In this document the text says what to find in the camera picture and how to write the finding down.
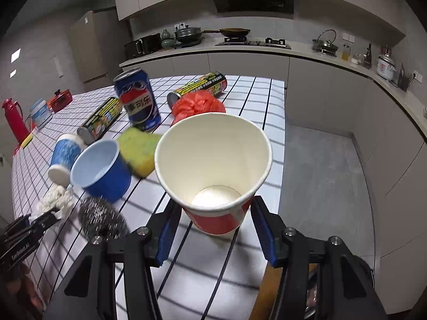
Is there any black yellow printed can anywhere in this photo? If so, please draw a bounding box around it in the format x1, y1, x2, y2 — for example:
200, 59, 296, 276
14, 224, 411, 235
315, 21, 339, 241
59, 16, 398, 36
167, 71, 228, 109
77, 97, 123, 145

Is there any blue plastic cup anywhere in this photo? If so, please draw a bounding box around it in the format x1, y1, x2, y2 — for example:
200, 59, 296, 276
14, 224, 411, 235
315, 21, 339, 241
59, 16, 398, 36
70, 139, 133, 203

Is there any white checked tablecloth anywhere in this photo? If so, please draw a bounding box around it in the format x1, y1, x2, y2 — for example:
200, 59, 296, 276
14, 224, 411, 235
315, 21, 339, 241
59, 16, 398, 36
11, 75, 287, 320

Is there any beige refrigerator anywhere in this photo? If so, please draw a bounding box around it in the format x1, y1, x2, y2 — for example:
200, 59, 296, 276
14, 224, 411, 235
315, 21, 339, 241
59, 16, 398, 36
68, 10, 121, 85

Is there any black knife block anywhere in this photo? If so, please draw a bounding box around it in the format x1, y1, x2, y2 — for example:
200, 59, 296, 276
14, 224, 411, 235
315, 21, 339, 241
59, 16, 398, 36
398, 63, 412, 91

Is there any white tissue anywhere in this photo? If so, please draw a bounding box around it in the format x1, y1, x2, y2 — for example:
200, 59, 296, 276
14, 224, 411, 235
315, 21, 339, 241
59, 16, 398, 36
29, 185, 74, 222

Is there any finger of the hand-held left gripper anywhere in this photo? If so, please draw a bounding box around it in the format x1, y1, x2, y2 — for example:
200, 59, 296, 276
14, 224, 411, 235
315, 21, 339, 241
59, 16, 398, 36
2, 216, 33, 237
25, 208, 63, 241

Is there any small blue white paper cup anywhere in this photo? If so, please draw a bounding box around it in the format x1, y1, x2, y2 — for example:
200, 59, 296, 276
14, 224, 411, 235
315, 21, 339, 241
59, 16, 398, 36
48, 133, 87, 187

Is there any grey kitchen counter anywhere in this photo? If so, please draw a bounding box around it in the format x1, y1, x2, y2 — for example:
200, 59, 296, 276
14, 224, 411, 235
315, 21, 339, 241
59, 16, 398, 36
119, 37, 427, 314

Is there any steel wool scrubber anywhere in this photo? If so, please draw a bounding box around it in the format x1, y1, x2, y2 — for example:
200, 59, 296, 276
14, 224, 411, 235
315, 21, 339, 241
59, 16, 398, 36
77, 196, 130, 242

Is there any red mesh bag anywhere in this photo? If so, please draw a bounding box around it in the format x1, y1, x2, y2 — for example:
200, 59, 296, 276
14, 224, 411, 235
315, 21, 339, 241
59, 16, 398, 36
170, 90, 227, 127

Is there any white rice cooker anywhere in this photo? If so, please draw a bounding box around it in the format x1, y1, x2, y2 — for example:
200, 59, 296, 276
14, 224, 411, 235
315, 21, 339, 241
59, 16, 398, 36
376, 53, 397, 80

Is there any wok with glass lid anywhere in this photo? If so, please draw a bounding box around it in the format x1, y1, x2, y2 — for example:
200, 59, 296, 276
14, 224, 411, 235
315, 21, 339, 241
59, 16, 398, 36
312, 29, 338, 56

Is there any frying pan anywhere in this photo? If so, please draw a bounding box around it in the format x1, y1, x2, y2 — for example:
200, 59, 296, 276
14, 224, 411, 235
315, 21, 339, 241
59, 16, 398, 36
203, 27, 251, 39

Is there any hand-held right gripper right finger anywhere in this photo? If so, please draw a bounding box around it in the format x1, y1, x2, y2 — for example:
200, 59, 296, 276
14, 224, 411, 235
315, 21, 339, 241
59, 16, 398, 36
250, 195, 388, 320

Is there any small red pot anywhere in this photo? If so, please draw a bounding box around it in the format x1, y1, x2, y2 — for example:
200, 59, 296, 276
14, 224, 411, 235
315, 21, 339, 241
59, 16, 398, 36
47, 89, 73, 113

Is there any white tub with blue label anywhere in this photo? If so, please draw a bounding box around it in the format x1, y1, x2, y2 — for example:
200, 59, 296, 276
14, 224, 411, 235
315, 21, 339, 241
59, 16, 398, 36
28, 98, 54, 130

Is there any white wall panel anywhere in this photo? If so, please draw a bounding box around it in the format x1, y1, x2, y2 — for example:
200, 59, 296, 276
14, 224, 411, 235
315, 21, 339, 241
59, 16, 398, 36
50, 56, 64, 79

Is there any black gas stove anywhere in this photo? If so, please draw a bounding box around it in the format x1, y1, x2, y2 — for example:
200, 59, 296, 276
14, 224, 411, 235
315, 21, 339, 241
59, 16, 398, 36
215, 37, 292, 50

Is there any black trash bin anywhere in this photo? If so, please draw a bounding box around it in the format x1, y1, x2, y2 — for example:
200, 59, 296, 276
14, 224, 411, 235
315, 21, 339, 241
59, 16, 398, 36
302, 267, 322, 320

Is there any black pot with lid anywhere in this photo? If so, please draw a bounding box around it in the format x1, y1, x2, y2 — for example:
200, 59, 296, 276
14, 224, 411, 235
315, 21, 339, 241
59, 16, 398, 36
174, 25, 204, 45

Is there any yellow green sponge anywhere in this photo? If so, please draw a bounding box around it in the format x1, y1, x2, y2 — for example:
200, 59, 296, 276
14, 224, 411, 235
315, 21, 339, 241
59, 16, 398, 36
116, 127, 161, 178

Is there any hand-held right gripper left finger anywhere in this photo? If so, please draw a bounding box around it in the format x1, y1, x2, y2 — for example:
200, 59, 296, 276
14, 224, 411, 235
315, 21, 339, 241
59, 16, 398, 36
43, 201, 183, 320

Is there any black toaster oven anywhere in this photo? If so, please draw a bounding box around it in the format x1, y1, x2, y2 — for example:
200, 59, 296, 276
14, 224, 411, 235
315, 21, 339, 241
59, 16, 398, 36
124, 33, 162, 59

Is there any red thermos jug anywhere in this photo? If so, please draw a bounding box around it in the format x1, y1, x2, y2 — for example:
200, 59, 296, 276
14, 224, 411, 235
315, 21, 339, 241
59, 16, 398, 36
2, 98, 30, 144

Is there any person's left hand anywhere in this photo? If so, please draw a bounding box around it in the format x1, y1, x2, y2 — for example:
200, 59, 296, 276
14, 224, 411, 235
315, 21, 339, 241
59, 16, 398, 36
0, 265, 45, 310

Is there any blue soda can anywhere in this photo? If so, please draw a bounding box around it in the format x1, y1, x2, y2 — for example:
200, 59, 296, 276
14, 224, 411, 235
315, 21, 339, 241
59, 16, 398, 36
113, 67, 163, 133

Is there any red and white paper cup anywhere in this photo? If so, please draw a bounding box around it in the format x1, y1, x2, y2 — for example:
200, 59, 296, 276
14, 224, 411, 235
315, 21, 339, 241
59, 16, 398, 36
154, 113, 273, 238

